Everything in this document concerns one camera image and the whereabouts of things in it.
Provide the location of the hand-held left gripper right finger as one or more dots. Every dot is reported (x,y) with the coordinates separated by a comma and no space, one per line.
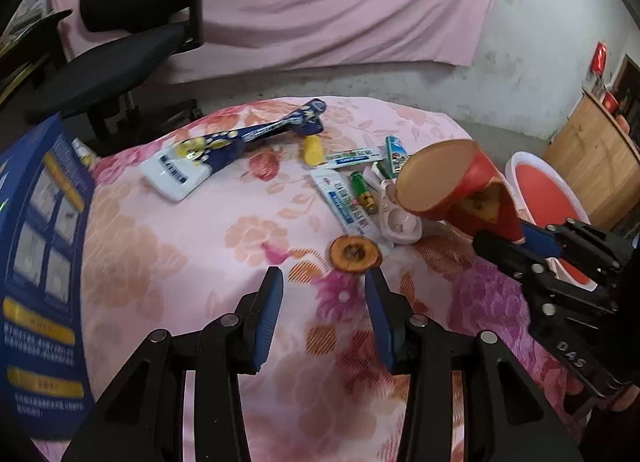
(380,324)

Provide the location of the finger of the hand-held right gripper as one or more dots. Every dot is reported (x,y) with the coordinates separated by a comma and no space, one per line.
(542,240)
(505,254)

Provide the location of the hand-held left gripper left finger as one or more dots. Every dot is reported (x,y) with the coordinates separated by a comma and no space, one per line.
(267,314)

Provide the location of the red bin with white rim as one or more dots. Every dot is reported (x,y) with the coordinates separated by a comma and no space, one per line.
(545,192)

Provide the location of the red paper cup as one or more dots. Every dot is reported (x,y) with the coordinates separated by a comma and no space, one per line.
(480,171)

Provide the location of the green battery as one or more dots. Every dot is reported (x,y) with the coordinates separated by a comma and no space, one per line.
(362,192)

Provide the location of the yellow plastic cap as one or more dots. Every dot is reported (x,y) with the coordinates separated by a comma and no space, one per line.
(311,149)

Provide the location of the round orange peel slice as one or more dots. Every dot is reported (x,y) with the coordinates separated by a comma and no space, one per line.
(356,254)

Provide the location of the curved wooden counter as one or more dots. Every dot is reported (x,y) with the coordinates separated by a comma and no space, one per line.
(595,156)

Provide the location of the white pink plastic case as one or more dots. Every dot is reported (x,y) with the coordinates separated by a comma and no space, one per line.
(397,224)

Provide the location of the pink floral tablecloth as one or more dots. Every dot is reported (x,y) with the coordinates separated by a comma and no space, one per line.
(175,252)

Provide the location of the large white toothpaste tube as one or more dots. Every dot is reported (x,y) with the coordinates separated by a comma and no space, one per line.
(342,199)

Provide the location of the green white small carton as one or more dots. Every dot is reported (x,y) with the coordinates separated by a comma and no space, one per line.
(396,154)

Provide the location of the small white toothpaste tube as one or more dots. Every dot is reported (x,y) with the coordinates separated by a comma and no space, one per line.
(352,157)

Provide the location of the navy blue toothbrush package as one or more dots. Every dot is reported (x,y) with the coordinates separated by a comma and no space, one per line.
(220,146)

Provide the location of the framed picture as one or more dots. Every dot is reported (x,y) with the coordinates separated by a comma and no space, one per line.
(629,76)

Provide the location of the red hanging ornament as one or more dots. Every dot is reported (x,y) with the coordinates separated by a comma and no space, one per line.
(599,57)

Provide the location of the blue printed cardboard box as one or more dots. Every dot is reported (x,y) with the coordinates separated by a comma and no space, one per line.
(35,222)

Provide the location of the pink hanging cloth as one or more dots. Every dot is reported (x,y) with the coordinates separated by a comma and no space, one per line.
(325,1)

